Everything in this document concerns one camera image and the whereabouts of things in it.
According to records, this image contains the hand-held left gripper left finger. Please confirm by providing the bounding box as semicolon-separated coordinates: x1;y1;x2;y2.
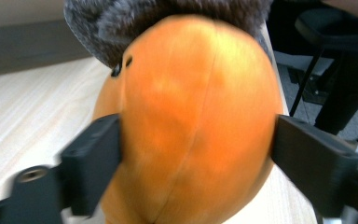
59;113;122;217

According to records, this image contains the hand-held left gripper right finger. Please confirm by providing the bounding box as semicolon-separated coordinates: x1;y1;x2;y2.
270;114;358;218

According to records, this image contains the orange plush toy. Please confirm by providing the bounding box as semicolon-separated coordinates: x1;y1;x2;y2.
92;13;284;224

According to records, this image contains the grey fuzzy cloth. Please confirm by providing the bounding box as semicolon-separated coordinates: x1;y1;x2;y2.
63;0;275;70

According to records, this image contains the black office chair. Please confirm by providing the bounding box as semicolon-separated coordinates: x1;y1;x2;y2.
288;7;358;136

